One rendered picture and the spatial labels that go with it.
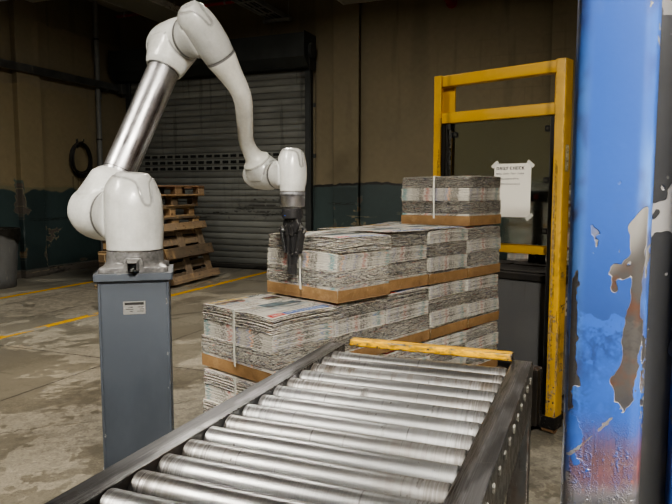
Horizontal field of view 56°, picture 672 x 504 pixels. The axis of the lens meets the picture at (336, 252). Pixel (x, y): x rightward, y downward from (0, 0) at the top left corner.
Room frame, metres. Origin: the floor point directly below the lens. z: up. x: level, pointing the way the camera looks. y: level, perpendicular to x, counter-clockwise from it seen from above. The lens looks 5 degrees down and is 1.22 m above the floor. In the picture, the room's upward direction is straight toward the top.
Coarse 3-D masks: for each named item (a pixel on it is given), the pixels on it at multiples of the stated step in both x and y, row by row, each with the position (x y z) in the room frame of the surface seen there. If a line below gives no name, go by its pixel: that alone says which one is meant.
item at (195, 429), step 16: (320, 352) 1.63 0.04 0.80; (288, 368) 1.48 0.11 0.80; (304, 368) 1.49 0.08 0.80; (256, 384) 1.36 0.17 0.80; (272, 384) 1.36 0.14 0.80; (240, 400) 1.25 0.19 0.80; (256, 400) 1.27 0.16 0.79; (208, 416) 1.16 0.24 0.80; (224, 416) 1.16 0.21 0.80; (176, 432) 1.08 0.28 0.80; (192, 432) 1.08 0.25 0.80; (144, 448) 1.01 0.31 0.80; (160, 448) 1.01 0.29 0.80; (176, 448) 1.02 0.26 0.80; (128, 464) 0.95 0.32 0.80; (144, 464) 0.95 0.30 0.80; (96, 480) 0.89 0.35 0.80; (112, 480) 0.89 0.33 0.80; (128, 480) 0.91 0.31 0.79; (64, 496) 0.84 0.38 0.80; (80, 496) 0.84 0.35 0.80; (96, 496) 0.85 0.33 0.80
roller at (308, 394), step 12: (288, 396) 1.31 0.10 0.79; (300, 396) 1.30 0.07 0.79; (312, 396) 1.30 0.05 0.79; (324, 396) 1.29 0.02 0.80; (336, 396) 1.28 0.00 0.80; (348, 396) 1.28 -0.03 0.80; (360, 396) 1.27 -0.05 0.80; (372, 408) 1.24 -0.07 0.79; (384, 408) 1.23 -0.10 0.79; (396, 408) 1.23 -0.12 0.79; (408, 408) 1.22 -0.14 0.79; (420, 408) 1.21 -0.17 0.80; (432, 408) 1.21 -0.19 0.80; (444, 408) 1.20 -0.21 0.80; (456, 408) 1.20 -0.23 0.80; (468, 420) 1.17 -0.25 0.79; (480, 420) 1.16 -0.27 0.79
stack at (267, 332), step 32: (416, 288) 2.55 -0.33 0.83; (448, 288) 2.71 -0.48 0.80; (224, 320) 2.12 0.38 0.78; (256, 320) 2.01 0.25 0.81; (288, 320) 2.01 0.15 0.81; (320, 320) 2.12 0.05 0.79; (352, 320) 2.25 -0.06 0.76; (384, 320) 2.39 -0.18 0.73; (416, 320) 2.53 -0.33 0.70; (448, 320) 2.71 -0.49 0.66; (224, 352) 2.12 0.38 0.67; (256, 352) 2.01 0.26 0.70; (288, 352) 2.01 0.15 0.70; (416, 352) 2.53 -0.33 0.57; (224, 384) 2.13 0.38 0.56
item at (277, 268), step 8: (320, 232) 2.48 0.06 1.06; (328, 232) 2.49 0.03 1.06; (336, 232) 2.48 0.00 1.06; (272, 240) 2.40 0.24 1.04; (280, 240) 2.37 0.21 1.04; (272, 248) 2.40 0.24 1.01; (280, 248) 2.38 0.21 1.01; (272, 256) 2.40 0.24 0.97; (280, 256) 2.37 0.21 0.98; (272, 264) 2.39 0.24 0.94; (280, 264) 2.36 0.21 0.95; (272, 272) 2.39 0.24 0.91; (280, 272) 2.36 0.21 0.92; (272, 280) 2.40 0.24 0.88; (280, 280) 2.36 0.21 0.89; (288, 280) 2.33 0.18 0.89
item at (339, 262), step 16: (320, 240) 2.22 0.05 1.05; (336, 240) 2.17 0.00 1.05; (352, 240) 2.20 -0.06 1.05; (368, 240) 2.27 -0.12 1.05; (384, 240) 2.34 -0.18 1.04; (320, 256) 2.22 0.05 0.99; (336, 256) 2.16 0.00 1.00; (352, 256) 2.22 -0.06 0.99; (368, 256) 2.28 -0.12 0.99; (384, 256) 2.34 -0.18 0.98; (320, 272) 2.21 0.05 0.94; (336, 272) 2.16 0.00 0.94; (352, 272) 2.22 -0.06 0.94; (368, 272) 2.28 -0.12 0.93; (384, 272) 2.35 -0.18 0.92; (320, 288) 2.22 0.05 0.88; (336, 288) 2.16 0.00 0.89; (352, 288) 2.22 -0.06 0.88
